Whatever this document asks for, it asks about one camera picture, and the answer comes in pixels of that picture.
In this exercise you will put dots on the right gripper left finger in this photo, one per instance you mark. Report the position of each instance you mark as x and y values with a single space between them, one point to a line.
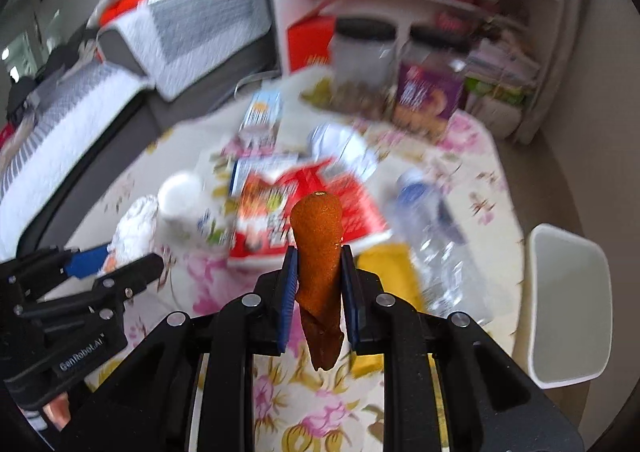
195 376

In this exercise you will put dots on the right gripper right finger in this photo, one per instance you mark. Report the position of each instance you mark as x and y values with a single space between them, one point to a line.
447 383

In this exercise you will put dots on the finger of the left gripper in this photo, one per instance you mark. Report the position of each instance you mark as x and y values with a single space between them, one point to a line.
127 274
54 261

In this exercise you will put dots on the white paper cup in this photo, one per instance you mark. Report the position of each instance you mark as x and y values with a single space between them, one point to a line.
190 213

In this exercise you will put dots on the clear plastic water bottle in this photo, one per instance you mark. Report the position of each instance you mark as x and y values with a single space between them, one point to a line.
448 277

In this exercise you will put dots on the red snack bag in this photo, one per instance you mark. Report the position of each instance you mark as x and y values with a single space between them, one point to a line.
262 230

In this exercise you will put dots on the white paper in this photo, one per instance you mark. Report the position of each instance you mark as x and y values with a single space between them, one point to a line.
345 148

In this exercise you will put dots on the white plastic trash bin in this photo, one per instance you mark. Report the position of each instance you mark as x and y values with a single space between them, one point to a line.
565 328

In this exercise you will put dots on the yellow paper wrapper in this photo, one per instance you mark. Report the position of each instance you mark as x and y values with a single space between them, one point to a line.
391 263

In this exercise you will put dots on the small white printed packet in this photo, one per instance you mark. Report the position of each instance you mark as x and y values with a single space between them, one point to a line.
268 166

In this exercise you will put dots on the small milk carton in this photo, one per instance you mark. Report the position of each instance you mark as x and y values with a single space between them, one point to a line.
259 128

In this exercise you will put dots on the floral tablecloth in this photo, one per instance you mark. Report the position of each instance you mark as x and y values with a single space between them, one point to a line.
200 281

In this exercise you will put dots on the striped sofa cushion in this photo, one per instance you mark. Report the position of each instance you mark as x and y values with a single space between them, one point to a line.
175 43

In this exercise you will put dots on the red gift box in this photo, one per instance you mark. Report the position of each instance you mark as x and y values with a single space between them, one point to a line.
308 42

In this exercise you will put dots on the stack of folded textiles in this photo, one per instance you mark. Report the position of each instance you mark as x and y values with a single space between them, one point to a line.
499 63

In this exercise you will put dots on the clear jar black lid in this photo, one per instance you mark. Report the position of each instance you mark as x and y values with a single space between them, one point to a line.
363 59

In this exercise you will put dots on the purple label snack jar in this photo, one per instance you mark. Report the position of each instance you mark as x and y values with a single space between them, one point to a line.
430 84

